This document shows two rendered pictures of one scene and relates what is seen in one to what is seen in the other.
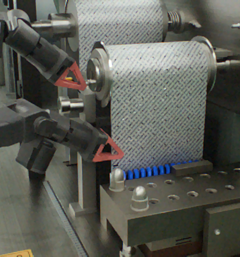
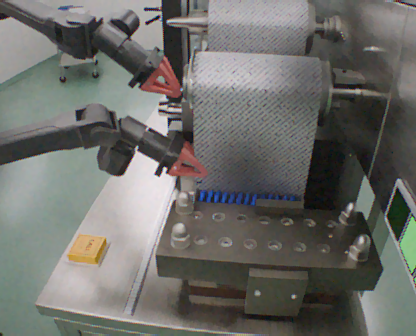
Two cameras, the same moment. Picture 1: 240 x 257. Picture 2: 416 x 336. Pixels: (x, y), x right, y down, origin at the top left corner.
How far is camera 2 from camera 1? 51 cm
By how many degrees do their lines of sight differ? 28
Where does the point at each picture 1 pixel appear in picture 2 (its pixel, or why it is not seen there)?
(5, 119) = (60, 126)
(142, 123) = (230, 145)
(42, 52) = (124, 56)
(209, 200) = (260, 259)
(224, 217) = (269, 283)
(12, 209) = (133, 188)
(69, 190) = not seen: hidden behind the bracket
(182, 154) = (279, 186)
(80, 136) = (152, 149)
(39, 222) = (141, 209)
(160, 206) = (201, 249)
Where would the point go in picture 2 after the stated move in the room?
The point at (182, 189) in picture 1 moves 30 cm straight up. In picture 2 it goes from (245, 233) to (257, 73)
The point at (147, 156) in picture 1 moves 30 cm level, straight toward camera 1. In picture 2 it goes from (236, 181) to (143, 276)
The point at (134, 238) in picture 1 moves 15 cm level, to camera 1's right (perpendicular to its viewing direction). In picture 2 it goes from (164, 272) to (240, 304)
